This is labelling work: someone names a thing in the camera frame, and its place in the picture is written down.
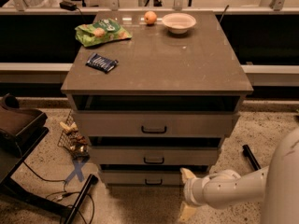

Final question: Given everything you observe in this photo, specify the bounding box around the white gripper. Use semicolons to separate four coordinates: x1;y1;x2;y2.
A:
178;168;241;222

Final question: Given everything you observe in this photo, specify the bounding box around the grey drawer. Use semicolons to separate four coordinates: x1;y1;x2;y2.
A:
89;147;219;165
99;171;183;186
73;111;239;137

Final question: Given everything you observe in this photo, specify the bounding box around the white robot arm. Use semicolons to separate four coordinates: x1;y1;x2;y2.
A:
178;128;299;224

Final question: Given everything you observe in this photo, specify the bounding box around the grey drawer cabinet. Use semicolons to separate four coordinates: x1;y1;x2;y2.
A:
62;11;252;175

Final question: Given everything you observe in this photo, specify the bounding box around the black stand leg right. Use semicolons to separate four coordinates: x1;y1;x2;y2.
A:
242;145;261;171

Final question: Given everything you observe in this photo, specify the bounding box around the blue tape cross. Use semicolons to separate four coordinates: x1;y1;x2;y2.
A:
65;157;89;183

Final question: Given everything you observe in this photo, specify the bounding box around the blue snack packet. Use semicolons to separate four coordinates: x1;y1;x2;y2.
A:
86;53;119;74

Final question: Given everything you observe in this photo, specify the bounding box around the white bowl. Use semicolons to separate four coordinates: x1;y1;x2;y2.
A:
162;13;196;35

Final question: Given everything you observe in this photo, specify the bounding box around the black stand left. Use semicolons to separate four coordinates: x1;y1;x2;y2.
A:
0;94;98;224

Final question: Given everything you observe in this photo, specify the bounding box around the orange fruit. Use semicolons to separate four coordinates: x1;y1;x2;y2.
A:
144;11;157;25

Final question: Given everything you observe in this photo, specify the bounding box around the green snack bag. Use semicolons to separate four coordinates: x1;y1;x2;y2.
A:
75;19;132;48

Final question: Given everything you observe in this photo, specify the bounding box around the black power adapter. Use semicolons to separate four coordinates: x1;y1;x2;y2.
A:
60;1;77;11

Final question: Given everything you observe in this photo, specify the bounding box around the black floor cable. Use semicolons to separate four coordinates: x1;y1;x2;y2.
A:
21;161;95;224

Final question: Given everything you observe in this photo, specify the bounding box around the wire basket with items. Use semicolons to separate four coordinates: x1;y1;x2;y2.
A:
58;112;89;159

